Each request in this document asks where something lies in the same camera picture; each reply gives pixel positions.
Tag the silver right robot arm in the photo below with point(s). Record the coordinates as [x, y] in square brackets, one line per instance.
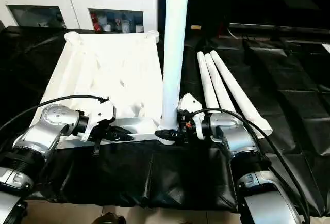
[239, 136]

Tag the white flat board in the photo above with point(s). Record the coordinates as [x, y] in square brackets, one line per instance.
[326, 47]

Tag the white plastic table top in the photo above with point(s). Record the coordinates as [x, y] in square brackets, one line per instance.
[108, 61]

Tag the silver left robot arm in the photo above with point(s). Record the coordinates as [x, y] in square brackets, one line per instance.
[51, 123]

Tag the white plastic table leg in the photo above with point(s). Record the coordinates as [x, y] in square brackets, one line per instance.
[216, 79]
[174, 40]
[245, 100]
[206, 79]

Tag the small tan label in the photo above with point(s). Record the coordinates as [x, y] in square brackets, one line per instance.
[196, 27]

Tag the black plastic mat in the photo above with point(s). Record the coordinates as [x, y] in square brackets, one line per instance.
[167, 172]

